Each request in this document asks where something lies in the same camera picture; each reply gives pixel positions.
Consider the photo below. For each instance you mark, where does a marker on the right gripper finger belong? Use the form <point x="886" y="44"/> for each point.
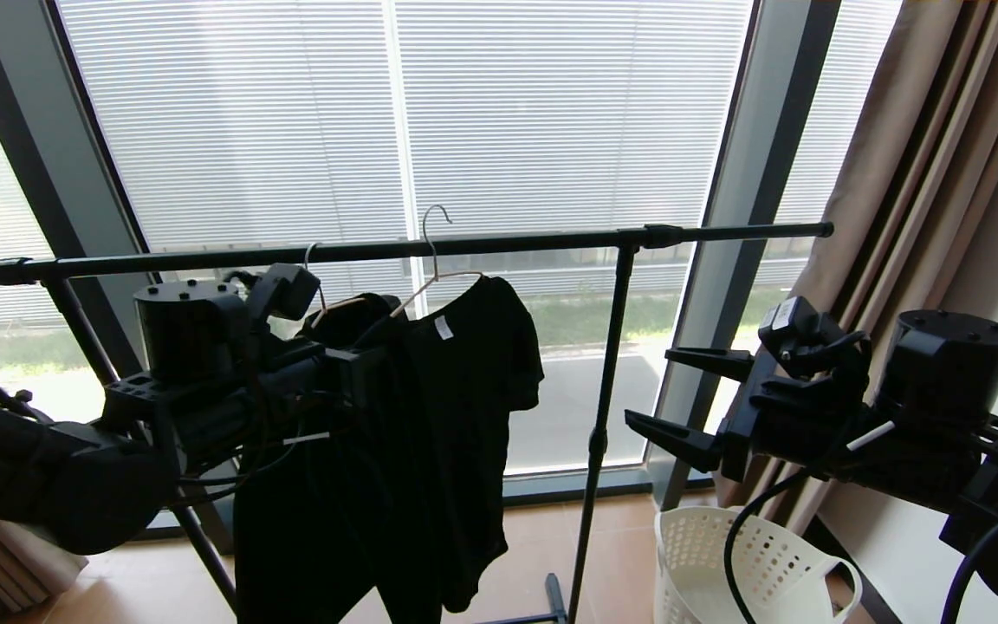
<point x="724" y="362"/>
<point x="690" y="446"/>

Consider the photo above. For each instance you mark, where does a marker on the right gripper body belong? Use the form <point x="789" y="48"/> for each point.
<point x="793" y="416"/>

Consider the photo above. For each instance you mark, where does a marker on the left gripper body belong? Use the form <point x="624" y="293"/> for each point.
<point x="343" y="377"/>

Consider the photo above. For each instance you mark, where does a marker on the pink clothes hanger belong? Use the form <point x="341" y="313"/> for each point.
<point x="434" y="260"/>
<point x="339" y="305"/>

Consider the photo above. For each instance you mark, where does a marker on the black t-shirt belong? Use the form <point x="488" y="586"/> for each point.
<point x="464" y="416"/>

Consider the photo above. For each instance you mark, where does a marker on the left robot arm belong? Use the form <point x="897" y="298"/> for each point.
<point x="48" y="485"/>

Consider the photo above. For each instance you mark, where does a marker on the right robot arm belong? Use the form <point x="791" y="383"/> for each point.
<point x="941" y="364"/>

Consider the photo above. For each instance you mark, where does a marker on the white laundry basket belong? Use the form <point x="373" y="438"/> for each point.
<point x="724" y="563"/>

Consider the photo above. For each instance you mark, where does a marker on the black clothes rack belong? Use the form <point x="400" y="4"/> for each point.
<point x="551" y="241"/>

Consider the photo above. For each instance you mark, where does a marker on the brown curtain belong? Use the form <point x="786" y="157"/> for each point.
<point x="5" y="563"/>
<point x="897" y="173"/>

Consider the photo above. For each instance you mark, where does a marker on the window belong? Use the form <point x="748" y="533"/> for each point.
<point x="248" y="130"/>

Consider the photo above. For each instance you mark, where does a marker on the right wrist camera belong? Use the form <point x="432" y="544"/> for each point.
<point x="798" y="325"/>

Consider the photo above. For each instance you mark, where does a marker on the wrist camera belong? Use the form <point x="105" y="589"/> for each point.
<point x="287" y="290"/>
<point x="798" y="325"/>

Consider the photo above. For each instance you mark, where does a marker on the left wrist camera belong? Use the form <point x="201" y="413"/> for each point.
<point x="287" y="290"/>

